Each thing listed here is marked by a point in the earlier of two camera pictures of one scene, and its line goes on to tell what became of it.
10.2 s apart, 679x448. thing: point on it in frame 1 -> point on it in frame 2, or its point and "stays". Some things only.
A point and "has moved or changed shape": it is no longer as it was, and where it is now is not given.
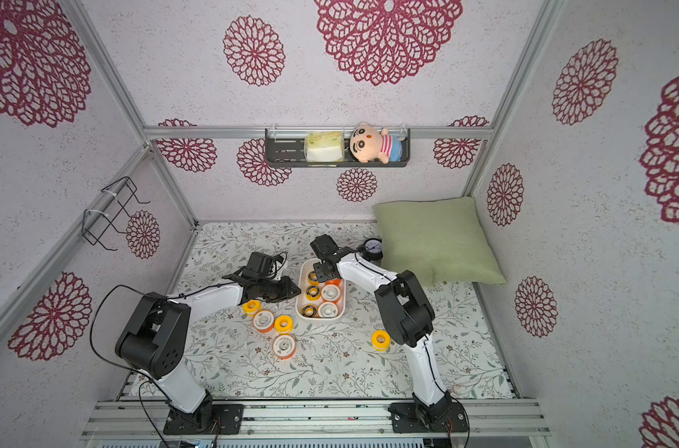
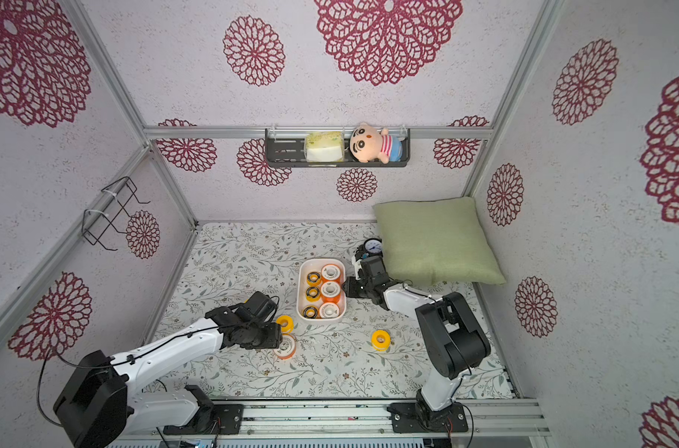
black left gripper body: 276,290 -> 264,337
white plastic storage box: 317,301 stays
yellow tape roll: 381,341 stays
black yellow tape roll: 312,293 stays
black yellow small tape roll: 312,278 stays
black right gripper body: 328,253 -> 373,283
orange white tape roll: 263,321 has moved or changed shape
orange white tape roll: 327,310 stays
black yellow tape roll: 309,311 stays
